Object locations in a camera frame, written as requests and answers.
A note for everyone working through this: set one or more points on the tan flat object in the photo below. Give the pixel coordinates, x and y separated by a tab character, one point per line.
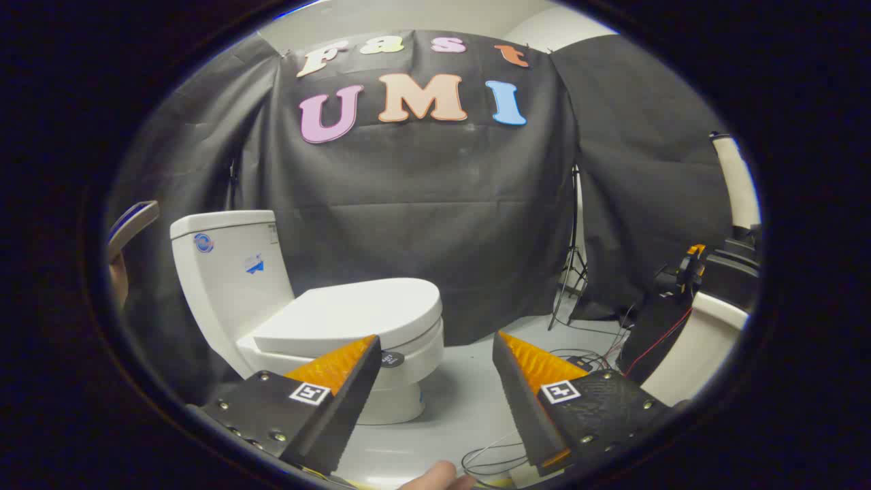
133	224

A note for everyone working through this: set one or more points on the white padded post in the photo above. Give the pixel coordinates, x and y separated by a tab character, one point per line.
735	180

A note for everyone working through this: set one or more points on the white toilet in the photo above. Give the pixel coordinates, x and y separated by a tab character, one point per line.
231	272

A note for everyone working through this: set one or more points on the black light stand tripod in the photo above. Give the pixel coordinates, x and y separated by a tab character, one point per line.
575	265

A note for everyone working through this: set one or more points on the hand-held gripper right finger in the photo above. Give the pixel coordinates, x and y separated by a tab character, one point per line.
527	415

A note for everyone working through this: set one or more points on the white toilet lid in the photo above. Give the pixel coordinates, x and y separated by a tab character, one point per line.
354	313

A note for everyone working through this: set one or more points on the black power adapter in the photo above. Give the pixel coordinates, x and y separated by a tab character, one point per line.
578	362

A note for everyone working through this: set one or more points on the white toilet seat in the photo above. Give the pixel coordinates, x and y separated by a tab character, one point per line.
422	340

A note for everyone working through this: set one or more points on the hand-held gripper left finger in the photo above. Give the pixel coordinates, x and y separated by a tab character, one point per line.
347	408

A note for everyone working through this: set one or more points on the black backdrop cloth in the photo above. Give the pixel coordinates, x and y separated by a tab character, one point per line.
408	204
639	170

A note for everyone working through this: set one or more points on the dark draped cloth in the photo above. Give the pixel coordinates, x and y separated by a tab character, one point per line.
653	333

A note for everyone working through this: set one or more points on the black lid pull tab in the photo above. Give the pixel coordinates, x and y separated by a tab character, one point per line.
392	358

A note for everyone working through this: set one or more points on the orange and black device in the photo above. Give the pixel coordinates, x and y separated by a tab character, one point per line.
691	265

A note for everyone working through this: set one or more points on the black equipment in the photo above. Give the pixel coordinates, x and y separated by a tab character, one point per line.
735	269

